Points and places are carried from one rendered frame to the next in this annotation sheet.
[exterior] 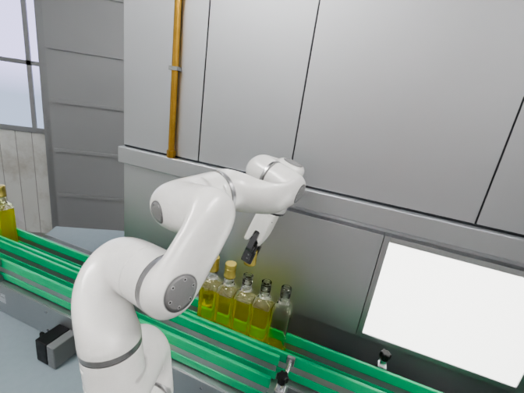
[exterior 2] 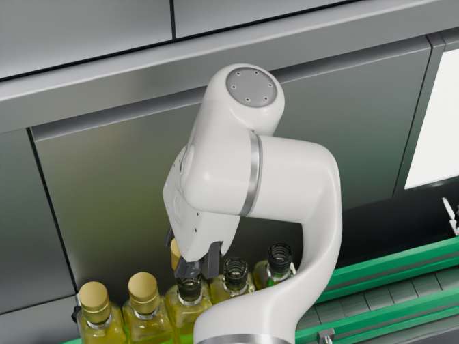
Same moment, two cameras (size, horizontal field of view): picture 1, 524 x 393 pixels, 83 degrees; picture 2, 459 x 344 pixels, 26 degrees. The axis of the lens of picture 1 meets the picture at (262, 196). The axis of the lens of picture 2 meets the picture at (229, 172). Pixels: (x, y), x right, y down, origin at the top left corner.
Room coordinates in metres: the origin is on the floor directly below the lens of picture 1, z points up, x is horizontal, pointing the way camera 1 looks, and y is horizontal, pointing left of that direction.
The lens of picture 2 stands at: (0.28, 0.27, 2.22)
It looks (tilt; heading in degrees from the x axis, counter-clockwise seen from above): 57 degrees down; 325
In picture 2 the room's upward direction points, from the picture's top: straight up
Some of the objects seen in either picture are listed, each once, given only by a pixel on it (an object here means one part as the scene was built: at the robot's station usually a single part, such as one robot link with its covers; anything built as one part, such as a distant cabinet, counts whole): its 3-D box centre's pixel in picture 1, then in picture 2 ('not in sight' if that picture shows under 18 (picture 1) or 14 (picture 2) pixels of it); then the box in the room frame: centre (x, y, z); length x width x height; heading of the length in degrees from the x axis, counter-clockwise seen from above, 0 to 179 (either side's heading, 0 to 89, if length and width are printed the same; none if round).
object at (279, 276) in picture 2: (285, 294); (279, 261); (0.71, -0.11, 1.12); 0.03 x 0.03 x 0.05
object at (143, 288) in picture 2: (230, 270); (143, 292); (0.76, 0.06, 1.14); 0.04 x 0.04 x 0.04
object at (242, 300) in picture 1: (242, 318); (192, 329); (0.75, 0.01, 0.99); 0.06 x 0.06 x 0.21; 72
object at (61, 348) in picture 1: (57, 345); not in sight; (0.73, 0.58, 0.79); 0.08 x 0.08 x 0.08; 72
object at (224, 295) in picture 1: (224, 312); (151, 342); (0.76, 0.06, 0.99); 0.06 x 0.06 x 0.21; 72
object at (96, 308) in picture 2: (214, 263); (94, 302); (0.79, 0.11, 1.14); 0.04 x 0.04 x 0.04
